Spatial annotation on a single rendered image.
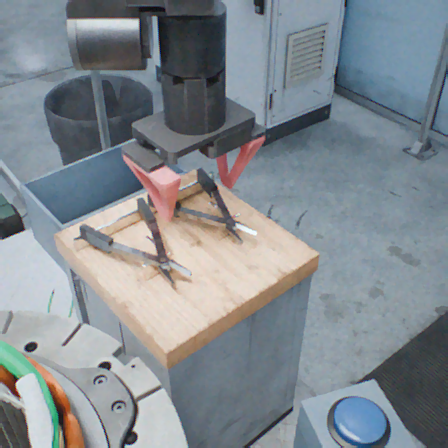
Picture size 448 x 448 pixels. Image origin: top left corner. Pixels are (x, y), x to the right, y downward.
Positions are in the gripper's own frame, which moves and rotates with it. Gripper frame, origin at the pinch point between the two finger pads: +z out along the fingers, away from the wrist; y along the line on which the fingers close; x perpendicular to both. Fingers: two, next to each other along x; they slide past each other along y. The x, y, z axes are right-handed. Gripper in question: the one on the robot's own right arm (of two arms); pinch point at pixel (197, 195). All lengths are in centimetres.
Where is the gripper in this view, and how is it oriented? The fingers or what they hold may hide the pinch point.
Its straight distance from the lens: 57.1
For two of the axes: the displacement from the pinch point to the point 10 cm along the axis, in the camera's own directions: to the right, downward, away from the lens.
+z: -0.1, 7.5, 6.6
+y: -7.6, 4.3, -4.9
